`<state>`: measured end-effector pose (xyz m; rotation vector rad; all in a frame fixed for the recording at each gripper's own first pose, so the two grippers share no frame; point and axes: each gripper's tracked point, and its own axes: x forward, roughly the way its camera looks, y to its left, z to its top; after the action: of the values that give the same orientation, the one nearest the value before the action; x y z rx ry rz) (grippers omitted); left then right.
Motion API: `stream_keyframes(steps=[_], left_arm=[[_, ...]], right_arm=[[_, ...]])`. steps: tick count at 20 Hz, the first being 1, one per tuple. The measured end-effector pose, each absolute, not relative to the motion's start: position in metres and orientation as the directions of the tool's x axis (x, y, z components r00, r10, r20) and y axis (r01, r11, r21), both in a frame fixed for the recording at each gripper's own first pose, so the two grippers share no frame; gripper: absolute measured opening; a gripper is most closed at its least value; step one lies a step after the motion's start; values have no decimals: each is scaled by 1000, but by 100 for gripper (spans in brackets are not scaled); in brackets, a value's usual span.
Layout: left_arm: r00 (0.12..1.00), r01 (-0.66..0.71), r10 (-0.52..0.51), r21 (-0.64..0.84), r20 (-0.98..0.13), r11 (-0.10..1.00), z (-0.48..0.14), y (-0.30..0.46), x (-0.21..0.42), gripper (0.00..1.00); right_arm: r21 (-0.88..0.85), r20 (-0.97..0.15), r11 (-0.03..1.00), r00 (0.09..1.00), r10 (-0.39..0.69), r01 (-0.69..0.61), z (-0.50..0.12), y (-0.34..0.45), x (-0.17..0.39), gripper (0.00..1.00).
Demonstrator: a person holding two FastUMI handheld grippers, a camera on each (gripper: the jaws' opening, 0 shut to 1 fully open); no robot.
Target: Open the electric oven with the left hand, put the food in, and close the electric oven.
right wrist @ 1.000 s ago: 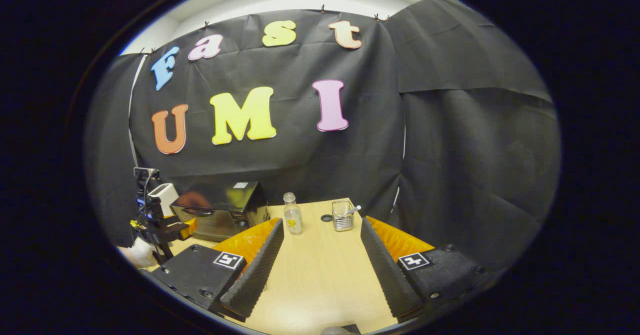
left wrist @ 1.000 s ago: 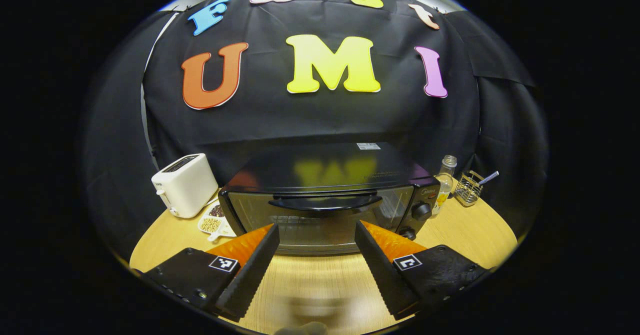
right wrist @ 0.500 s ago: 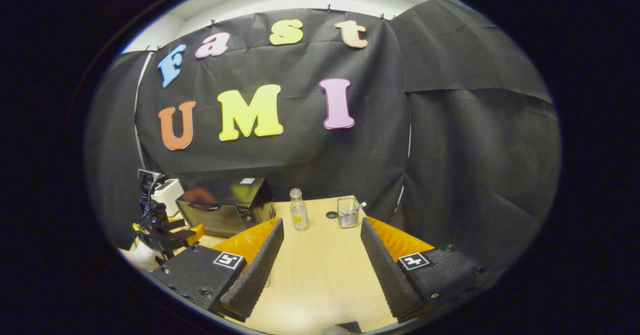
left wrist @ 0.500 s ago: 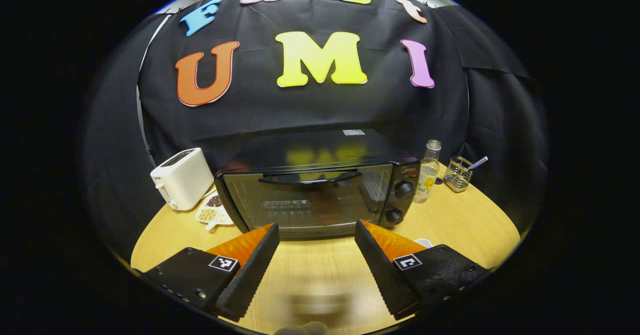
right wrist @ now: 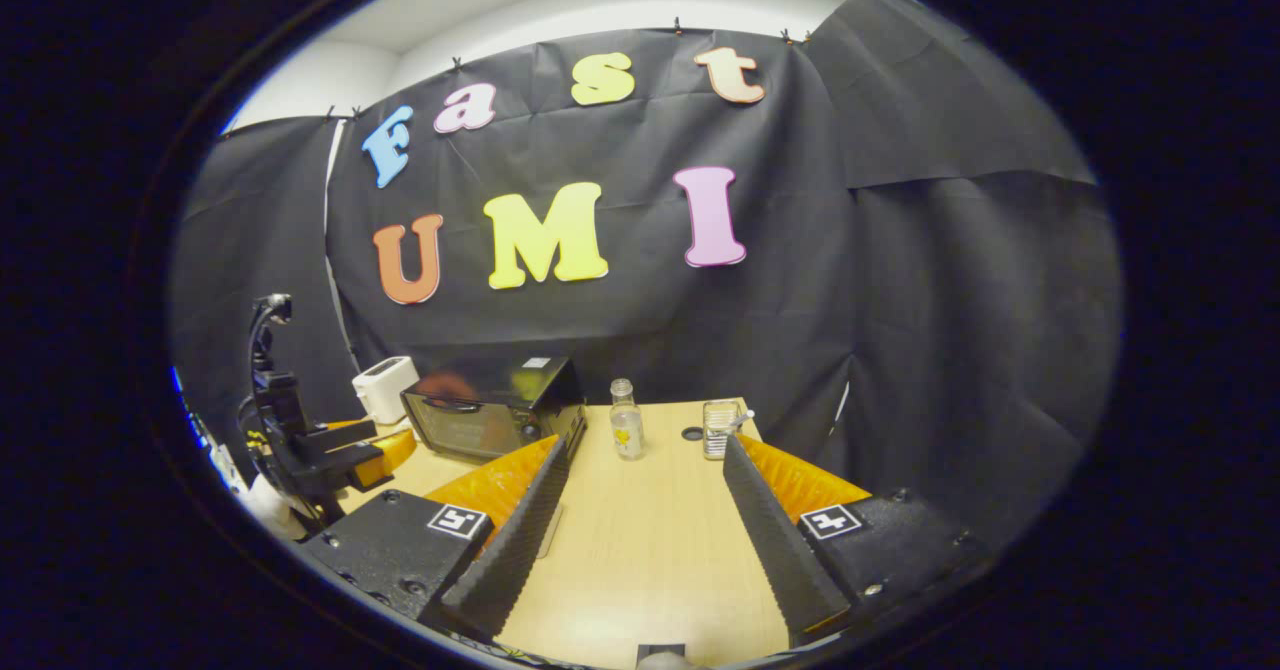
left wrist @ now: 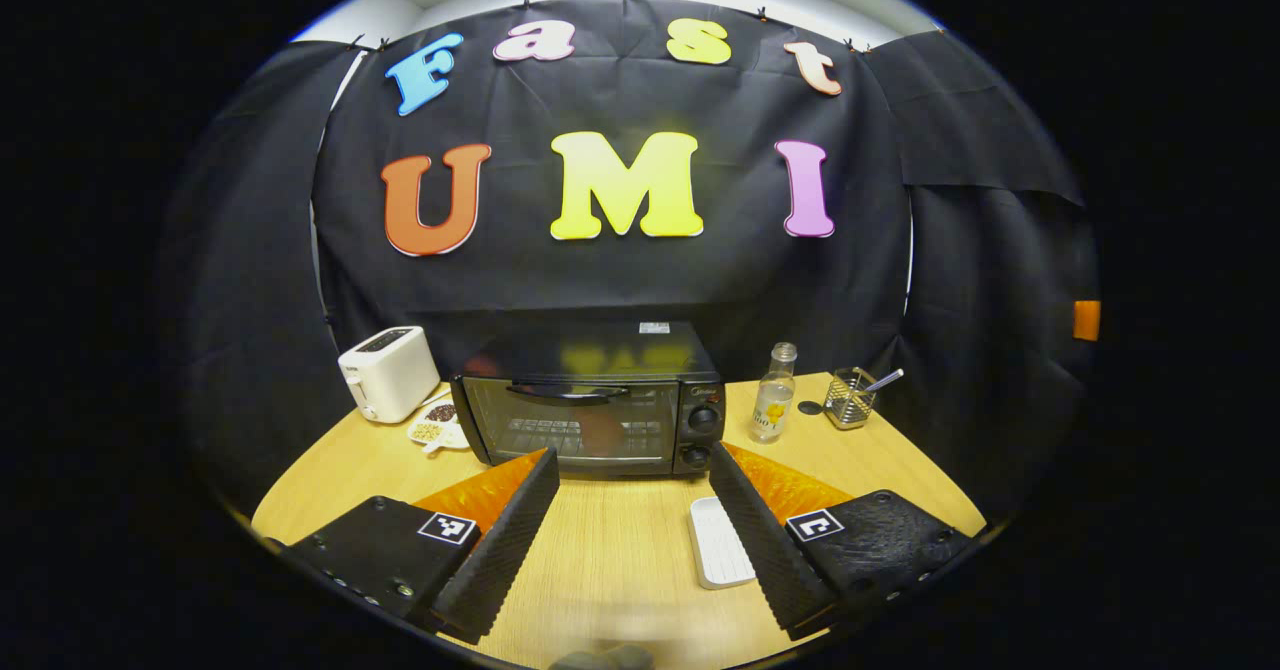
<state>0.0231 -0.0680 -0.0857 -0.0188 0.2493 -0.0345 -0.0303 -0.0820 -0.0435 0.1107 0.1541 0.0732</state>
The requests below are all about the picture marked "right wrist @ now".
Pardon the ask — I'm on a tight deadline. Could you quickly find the white toaster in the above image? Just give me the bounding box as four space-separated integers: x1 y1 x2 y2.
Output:
351 355 422 427

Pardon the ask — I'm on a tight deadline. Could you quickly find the black electric oven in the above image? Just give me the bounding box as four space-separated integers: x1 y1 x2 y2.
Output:
400 354 589 464

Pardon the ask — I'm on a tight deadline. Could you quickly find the wire mesh utensil holder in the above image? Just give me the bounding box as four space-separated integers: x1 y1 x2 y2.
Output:
701 399 744 463

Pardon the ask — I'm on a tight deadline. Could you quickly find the clear glass bottle yellow label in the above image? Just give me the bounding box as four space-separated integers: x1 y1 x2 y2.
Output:
609 377 647 463

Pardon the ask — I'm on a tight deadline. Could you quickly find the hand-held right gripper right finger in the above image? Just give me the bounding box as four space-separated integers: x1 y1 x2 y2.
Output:
721 433 993 649

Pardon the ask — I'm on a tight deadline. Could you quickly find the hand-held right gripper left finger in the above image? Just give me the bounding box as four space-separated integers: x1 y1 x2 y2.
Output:
300 435 572 644

